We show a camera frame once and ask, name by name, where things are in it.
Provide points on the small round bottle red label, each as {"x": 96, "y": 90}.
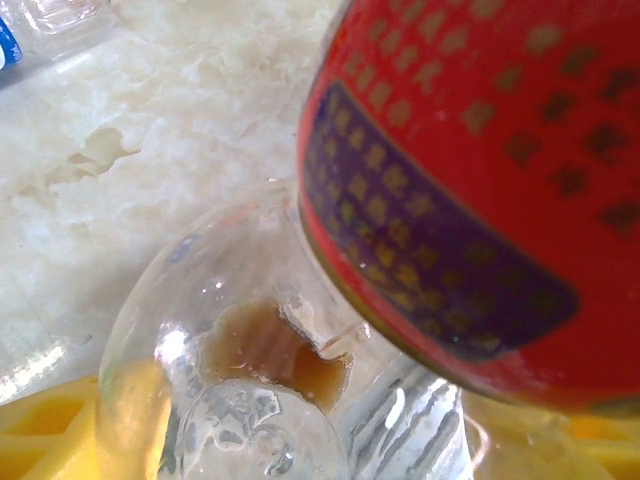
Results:
{"x": 450, "y": 150}

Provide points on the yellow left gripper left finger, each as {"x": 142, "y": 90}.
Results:
{"x": 45, "y": 440}

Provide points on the clear bottle blue label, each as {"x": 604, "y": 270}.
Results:
{"x": 10, "y": 47}

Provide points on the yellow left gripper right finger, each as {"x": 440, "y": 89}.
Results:
{"x": 610, "y": 450}

